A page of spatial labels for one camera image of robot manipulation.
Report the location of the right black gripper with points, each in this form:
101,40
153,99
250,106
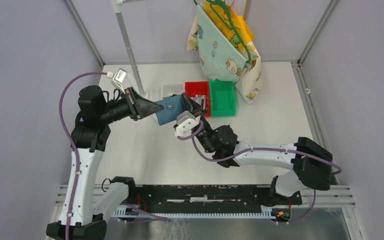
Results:
190,104

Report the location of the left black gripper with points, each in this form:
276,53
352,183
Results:
139,108

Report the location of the blue card holder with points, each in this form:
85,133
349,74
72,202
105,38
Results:
173,106

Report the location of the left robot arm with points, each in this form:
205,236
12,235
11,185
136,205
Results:
80,217

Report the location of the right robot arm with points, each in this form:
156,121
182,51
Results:
308,164

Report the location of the credit cards in red bin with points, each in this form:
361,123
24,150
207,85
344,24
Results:
201,100

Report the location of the red plastic bin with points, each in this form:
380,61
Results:
193,88

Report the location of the white plastic bin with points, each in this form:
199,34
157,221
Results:
168,90

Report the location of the green plastic bin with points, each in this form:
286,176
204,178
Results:
222,98

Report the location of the mint cartoon print cloth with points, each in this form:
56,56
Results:
220,61

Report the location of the green clothes hanger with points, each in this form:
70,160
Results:
230,24

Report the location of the yellow garment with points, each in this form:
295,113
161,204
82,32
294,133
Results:
220,18

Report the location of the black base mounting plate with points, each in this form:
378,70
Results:
208,199

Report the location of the white clothes rack stand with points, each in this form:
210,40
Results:
135,78

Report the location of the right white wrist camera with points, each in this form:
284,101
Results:
185,122

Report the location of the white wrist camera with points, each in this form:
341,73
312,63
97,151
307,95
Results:
185,122
120,79

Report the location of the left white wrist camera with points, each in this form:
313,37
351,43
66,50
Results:
120,79

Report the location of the white slotted cable duct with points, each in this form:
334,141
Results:
124,212

